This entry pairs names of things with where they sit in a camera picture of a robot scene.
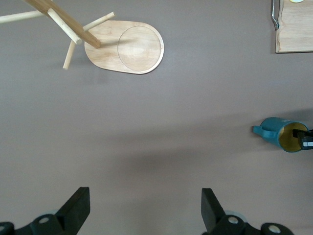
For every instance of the teal mug yellow inside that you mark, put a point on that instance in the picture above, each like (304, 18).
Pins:
(274, 127)

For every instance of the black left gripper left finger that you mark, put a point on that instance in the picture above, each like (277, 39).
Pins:
(71, 210)

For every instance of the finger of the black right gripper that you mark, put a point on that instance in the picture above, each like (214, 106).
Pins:
(307, 148)
(297, 133)

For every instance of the brown table mat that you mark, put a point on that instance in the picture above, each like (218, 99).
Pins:
(156, 110)

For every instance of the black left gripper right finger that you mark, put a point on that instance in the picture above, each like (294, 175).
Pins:
(212, 213)

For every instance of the wooden mug rack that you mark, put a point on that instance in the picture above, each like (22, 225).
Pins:
(138, 47)

